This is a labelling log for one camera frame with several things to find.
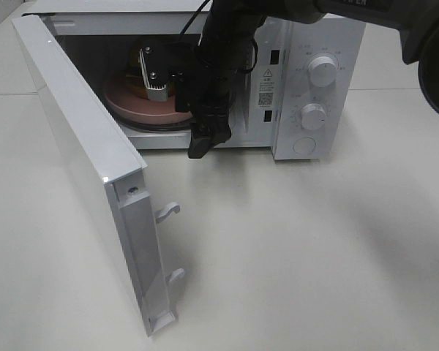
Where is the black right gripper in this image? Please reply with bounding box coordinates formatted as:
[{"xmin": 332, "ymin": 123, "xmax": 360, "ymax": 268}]
[{"xmin": 139, "ymin": 1, "xmax": 264, "ymax": 159}]

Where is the burger with sesame-free bun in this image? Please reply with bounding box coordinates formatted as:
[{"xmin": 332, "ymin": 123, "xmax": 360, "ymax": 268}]
[{"xmin": 124, "ymin": 35, "xmax": 176, "ymax": 99}]

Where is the pink round plate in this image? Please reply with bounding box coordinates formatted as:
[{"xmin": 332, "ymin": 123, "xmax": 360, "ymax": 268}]
[{"xmin": 103, "ymin": 74, "xmax": 192, "ymax": 127}]

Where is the white microwave door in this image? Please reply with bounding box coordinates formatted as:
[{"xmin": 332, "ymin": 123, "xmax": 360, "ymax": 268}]
[{"xmin": 12, "ymin": 15, "xmax": 184, "ymax": 335}]

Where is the white timer knob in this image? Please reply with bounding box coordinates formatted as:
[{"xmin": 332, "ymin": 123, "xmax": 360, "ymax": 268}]
[{"xmin": 299, "ymin": 103, "xmax": 326, "ymax": 131}]

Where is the round white door button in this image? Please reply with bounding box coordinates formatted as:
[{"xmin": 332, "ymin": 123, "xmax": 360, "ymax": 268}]
[{"xmin": 293, "ymin": 137, "xmax": 316, "ymax": 156}]

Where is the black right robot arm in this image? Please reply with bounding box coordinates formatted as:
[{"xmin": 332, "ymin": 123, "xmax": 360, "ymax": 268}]
[{"xmin": 140, "ymin": 1, "xmax": 439, "ymax": 159}]

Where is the white microwave oven body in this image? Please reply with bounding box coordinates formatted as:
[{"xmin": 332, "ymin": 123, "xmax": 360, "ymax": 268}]
[{"xmin": 22, "ymin": 1, "xmax": 365, "ymax": 160}]

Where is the upper white power knob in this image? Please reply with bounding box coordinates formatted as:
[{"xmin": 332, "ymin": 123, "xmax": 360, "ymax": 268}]
[{"xmin": 307, "ymin": 56, "xmax": 337, "ymax": 88}]

